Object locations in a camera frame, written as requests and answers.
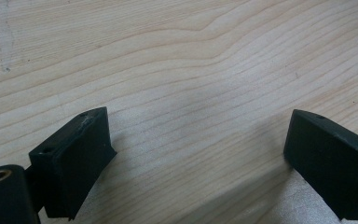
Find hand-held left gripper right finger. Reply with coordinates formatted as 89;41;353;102
282;108;358;222

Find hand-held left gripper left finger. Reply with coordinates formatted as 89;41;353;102
28;106;118;221

